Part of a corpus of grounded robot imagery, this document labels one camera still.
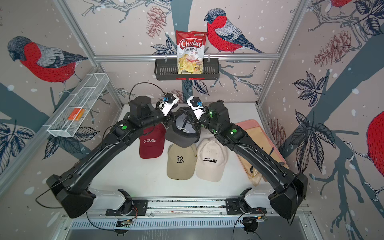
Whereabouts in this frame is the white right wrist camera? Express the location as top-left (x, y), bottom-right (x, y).
top-left (187, 96), bottom-right (207, 119)

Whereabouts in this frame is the Chuba cassava chips bag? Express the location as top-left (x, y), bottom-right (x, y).
top-left (176, 31), bottom-right (207, 75)

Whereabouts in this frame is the black wall basket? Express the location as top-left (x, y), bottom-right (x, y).
top-left (155, 58), bottom-right (220, 81)

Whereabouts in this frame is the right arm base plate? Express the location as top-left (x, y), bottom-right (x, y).
top-left (225, 198), bottom-right (267, 215)

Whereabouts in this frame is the white wire wall basket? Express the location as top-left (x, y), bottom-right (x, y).
top-left (44, 73), bottom-right (110, 138)

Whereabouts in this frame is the orange box in basket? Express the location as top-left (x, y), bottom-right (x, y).
top-left (68, 108), bottom-right (86, 121)

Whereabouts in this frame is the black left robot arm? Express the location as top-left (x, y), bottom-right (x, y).
top-left (47, 94), bottom-right (179, 219)

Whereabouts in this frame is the red baseball cap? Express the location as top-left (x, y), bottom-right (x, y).
top-left (139, 123), bottom-right (166, 159)

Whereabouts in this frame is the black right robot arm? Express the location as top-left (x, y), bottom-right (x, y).
top-left (192, 100), bottom-right (308, 220)

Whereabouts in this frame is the black baseball cap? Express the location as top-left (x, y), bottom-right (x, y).
top-left (165, 107), bottom-right (201, 148)

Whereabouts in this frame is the cream Colorado baseball cap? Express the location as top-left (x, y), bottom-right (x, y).
top-left (196, 138), bottom-right (229, 182)

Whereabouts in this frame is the khaki baseball cap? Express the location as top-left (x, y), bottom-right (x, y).
top-left (167, 144), bottom-right (197, 181)

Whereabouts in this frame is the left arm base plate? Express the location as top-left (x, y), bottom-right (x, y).
top-left (106, 200), bottom-right (149, 217)

